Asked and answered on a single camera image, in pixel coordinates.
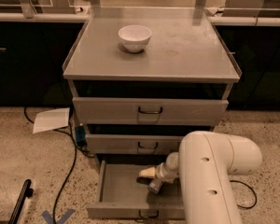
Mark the white paper sheet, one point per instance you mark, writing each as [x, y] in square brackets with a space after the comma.
[51, 120]

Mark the dark base cabinet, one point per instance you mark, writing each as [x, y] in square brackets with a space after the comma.
[257, 52]
[31, 62]

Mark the clear plastic water bottle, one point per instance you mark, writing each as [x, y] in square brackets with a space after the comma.
[155, 186]

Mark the white ceramic bowl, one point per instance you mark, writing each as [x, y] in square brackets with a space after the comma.
[134, 37]

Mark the bottom grey drawer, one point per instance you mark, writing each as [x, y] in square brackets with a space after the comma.
[121, 193]

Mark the dark left base cabinet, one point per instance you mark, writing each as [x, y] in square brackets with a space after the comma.
[31, 62]

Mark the top grey drawer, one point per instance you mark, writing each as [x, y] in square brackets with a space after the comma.
[141, 111]

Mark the grey metal drawer cabinet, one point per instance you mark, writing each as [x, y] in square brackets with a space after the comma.
[184, 59]

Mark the black bar on floor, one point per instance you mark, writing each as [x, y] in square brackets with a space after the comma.
[26, 192]

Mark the middle grey drawer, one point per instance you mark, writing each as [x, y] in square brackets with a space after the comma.
[132, 144]

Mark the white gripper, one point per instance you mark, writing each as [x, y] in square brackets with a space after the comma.
[161, 173]

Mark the grey drawer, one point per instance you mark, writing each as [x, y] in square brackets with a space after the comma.
[141, 111]
[132, 144]
[121, 193]

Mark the dark right base cabinet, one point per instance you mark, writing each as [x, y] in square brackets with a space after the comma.
[257, 52]

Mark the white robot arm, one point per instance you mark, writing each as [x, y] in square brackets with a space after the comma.
[203, 164]

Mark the blue power adapter box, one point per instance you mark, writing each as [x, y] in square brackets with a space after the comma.
[80, 136]

